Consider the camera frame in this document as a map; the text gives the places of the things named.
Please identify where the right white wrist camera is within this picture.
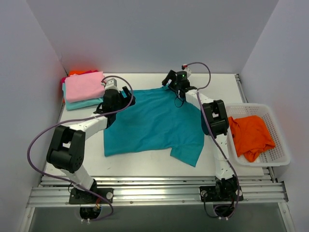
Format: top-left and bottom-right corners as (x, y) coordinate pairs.
(182, 64), (192, 77)

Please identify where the white plastic basket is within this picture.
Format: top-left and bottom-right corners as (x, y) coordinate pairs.
(225, 103), (290, 167)

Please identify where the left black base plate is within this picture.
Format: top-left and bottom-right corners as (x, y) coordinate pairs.
(69, 188), (114, 204)

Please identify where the crumpled orange shirt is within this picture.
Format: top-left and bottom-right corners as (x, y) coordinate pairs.
(228, 116), (276, 162)

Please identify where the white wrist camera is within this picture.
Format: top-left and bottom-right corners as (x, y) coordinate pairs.
(101, 78), (118, 90)
(182, 64), (192, 77)

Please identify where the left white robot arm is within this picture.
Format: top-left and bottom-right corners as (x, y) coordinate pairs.
(46, 87), (135, 203)

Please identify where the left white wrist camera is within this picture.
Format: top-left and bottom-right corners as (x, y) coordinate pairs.
(101, 78), (118, 90)

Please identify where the folded light teal t shirt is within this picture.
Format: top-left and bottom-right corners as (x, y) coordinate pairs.
(62, 83), (103, 111)

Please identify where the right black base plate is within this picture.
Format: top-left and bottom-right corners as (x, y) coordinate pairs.
(199, 186), (238, 203)

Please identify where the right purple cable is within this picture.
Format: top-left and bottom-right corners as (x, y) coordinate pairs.
(181, 62), (243, 218)

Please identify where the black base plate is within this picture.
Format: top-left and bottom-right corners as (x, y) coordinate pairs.
(199, 186), (238, 203)
(69, 188), (114, 204)

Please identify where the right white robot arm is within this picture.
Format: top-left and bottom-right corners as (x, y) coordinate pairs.
(162, 67), (240, 200)

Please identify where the folded pink t shirt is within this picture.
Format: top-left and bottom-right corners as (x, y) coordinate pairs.
(64, 72), (105, 102)

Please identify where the teal polo shirt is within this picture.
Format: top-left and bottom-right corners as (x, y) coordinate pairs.
(103, 88), (204, 167)

